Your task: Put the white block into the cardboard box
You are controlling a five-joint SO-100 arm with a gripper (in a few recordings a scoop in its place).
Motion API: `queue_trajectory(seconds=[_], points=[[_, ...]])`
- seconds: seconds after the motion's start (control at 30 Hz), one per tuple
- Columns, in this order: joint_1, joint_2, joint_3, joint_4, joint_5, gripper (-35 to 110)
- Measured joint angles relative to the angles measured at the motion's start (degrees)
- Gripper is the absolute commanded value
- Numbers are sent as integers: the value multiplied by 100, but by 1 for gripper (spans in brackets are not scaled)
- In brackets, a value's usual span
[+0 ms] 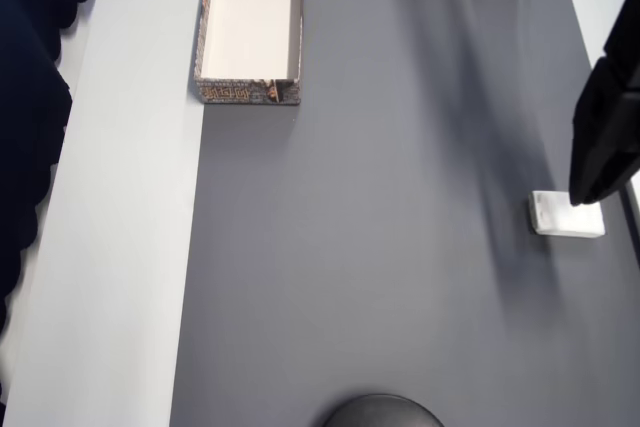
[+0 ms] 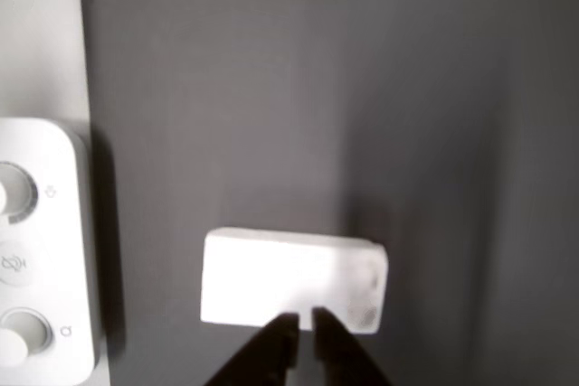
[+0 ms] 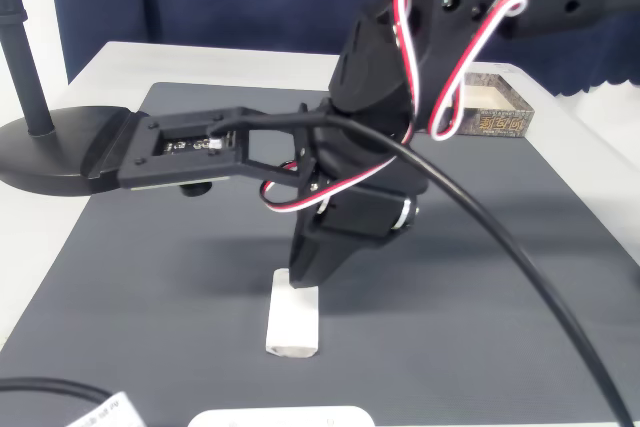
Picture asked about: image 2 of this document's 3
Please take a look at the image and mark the grey table mat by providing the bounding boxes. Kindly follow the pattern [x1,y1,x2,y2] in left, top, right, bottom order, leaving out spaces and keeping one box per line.
[75,0,579,386]

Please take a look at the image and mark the white control device with knobs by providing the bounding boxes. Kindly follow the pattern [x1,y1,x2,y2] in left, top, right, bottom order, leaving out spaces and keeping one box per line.
[0,118,100,376]

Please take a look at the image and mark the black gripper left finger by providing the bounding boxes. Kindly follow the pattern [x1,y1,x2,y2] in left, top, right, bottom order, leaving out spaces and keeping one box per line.
[202,312,301,386]

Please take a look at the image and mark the white rectangular block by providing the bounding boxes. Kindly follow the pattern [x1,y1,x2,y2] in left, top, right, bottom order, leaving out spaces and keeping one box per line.
[199,226,390,337]

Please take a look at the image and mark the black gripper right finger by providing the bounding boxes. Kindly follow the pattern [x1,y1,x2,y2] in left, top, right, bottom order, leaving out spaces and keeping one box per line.
[311,306,395,386]

